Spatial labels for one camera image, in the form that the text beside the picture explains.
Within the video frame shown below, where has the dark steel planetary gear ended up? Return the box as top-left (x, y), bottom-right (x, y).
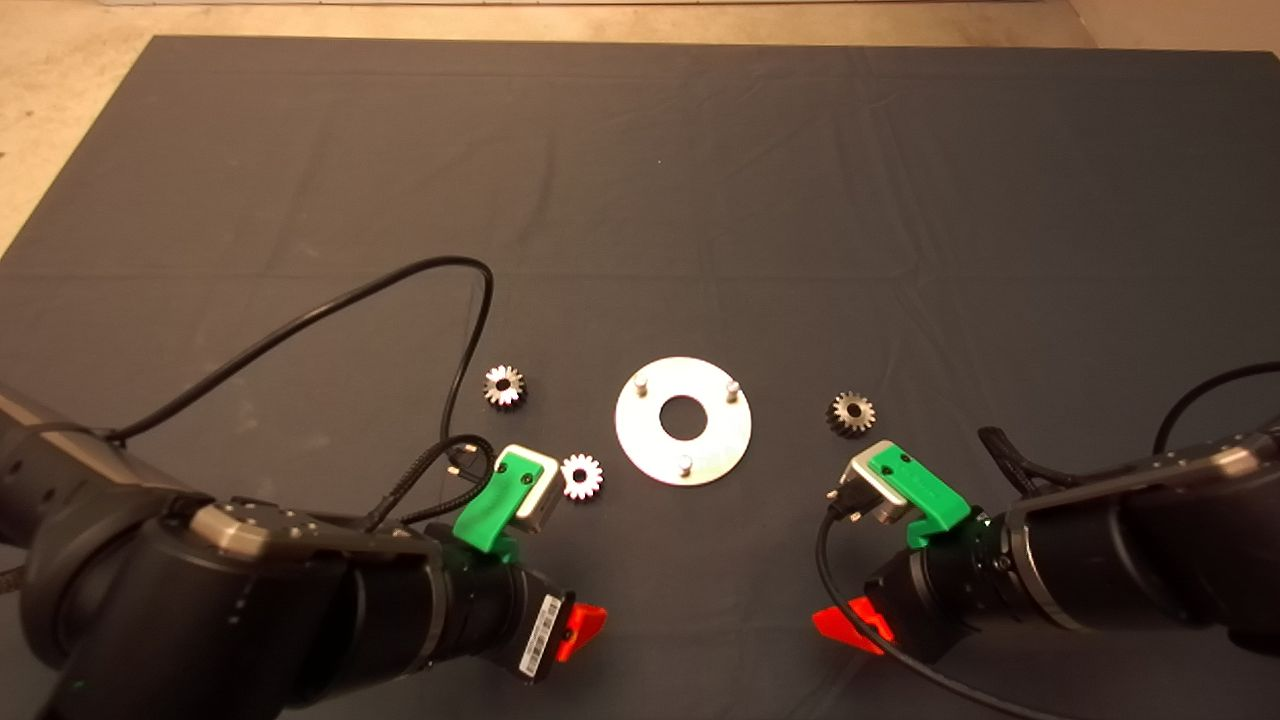
top-left (826, 391), bottom-right (877, 440)

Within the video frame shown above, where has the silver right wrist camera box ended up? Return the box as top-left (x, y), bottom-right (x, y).
top-left (826, 440), bottom-right (916, 526)

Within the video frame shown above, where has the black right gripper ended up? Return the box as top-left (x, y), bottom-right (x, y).
top-left (812, 512), bottom-right (1013, 666)

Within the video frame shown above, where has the round metal carrier plate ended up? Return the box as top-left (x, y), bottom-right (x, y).
top-left (614, 356), bottom-right (753, 488)

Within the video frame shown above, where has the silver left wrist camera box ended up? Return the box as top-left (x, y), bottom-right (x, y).
top-left (497, 444), bottom-right (561, 534)

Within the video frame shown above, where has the thin black left camera cable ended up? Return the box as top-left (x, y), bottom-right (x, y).
top-left (105, 256), bottom-right (496, 481)

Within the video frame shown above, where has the green left camera mount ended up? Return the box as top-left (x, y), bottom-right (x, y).
top-left (453, 450), bottom-right (529, 561)

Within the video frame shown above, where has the braided black right arm cable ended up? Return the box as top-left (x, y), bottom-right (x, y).
top-left (980, 427), bottom-right (1061, 491)

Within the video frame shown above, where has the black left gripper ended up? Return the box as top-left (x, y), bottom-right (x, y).
top-left (436, 540), bottom-right (608, 687)

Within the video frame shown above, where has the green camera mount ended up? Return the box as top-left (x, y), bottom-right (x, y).
top-left (453, 450), bottom-right (529, 561)
top-left (868, 447), bottom-right (973, 549)

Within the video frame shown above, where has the dark grey table cloth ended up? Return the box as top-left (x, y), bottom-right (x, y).
top-left (0, 36), bottom-right (1280, 720)

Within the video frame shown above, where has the braided black arm cable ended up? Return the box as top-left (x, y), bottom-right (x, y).
top-left (980, 427), bottom-right (1061, 491)
top-left (365, 434), bottom-right (498, 531)

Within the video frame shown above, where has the braided black left arm cable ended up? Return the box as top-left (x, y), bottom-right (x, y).
top-left (365, 434), bottom-right (498, 531)

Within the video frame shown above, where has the shiny steel planetary gear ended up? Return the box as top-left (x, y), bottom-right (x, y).
top-left (483, 364), bottom-right (527, 409)
top-left (560, 453), bottom-right (605, 503)

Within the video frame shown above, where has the green right camera mount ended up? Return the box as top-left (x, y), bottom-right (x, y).
top-left (868, 447), bottom-right (973, 549)

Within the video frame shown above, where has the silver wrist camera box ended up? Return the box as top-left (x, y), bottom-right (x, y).
top-left (826, 440), bottom-right (916, 526)
top-left (497, 444), bottom-right (561, 534)

